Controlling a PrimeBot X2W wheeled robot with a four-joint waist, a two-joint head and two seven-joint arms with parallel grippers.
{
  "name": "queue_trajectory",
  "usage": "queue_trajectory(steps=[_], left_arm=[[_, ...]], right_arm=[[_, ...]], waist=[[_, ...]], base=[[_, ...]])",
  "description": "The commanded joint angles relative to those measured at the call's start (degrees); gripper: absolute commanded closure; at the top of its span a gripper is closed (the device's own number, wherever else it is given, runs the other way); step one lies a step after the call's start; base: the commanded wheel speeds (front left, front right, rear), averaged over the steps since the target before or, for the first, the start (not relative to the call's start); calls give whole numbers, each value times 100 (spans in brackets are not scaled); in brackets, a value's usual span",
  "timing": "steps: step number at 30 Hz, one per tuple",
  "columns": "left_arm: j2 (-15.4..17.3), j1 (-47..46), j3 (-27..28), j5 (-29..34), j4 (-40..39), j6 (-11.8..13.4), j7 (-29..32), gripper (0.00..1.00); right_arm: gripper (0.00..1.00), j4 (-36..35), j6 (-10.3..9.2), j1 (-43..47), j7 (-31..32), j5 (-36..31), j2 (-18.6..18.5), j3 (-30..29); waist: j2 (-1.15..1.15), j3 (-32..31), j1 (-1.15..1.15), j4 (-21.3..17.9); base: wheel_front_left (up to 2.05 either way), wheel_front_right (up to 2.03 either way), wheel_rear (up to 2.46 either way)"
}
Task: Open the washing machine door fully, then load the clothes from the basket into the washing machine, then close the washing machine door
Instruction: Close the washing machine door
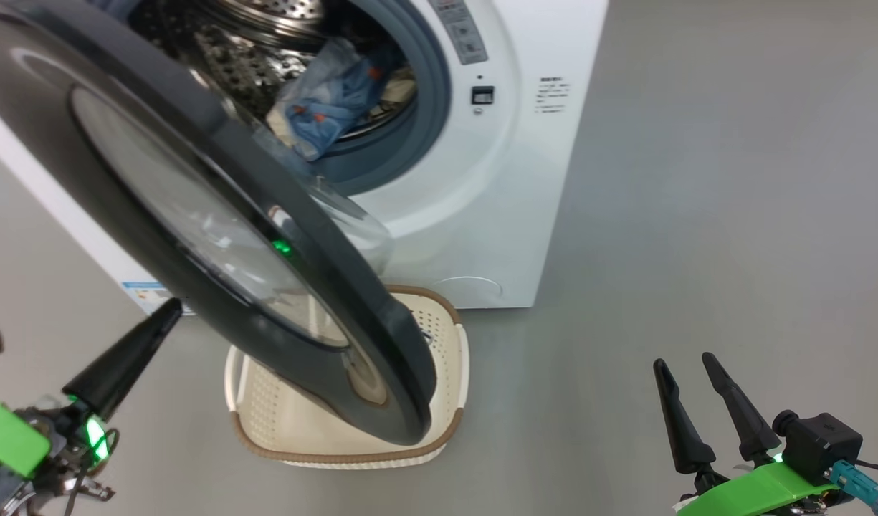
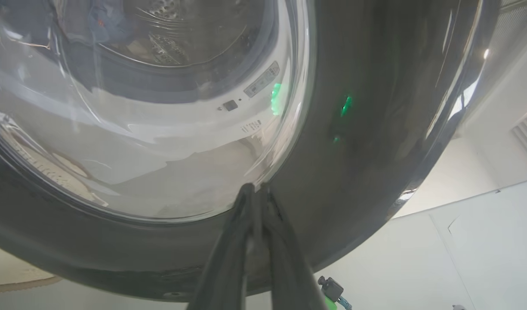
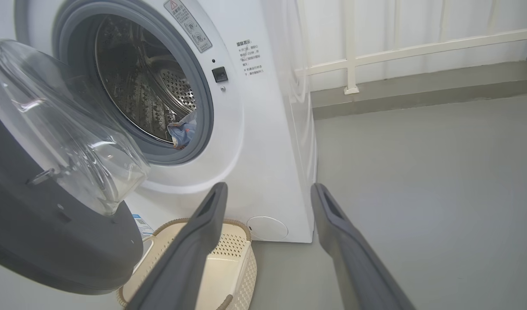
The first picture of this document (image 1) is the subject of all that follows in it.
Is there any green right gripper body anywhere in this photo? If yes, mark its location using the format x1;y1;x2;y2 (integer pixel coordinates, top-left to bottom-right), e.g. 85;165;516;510
674;462;841;516

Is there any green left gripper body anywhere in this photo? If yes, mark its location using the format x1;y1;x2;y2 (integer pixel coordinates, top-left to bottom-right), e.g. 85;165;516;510
0;391;118;516

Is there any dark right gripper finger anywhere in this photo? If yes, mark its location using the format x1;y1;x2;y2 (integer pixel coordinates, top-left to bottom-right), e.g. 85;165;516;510
653;359;717;474
702;352;781;462

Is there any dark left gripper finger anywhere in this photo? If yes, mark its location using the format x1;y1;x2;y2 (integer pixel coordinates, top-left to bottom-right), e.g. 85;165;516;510
62;297;183;421

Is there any black round glass washer door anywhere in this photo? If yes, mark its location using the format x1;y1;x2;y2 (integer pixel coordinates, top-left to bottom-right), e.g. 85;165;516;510
0;0;438;446

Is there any blue bear print garment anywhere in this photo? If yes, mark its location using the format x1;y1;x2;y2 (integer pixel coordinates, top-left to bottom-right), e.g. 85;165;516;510
267;37;386;162

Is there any blue and cream garment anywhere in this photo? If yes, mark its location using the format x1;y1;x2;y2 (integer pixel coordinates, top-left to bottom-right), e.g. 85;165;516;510
356;50;419;119

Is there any white front-load washing machine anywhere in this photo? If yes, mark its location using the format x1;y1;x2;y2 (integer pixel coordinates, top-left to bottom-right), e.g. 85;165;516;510
0;0;610;317

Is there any stainless steel washing machine drum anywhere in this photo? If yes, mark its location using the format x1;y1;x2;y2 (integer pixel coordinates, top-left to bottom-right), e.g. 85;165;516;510
127;0;418;144

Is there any blue energy label sticker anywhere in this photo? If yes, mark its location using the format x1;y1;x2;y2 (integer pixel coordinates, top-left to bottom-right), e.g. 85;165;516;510
121;281;196;317

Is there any round white filter cover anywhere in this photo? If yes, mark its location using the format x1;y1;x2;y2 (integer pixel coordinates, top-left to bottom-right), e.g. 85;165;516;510
431;276;504;307

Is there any cream perforated laundry basket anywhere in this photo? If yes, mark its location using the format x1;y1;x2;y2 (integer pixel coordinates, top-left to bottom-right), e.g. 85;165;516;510
224;285;470;470

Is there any grey warning sticker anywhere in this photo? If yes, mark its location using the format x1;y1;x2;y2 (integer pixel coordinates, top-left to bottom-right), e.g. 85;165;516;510
428;0;490;66

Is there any teal right camera connector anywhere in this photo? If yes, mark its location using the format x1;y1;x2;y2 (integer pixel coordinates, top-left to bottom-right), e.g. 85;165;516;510
831;461;878;507

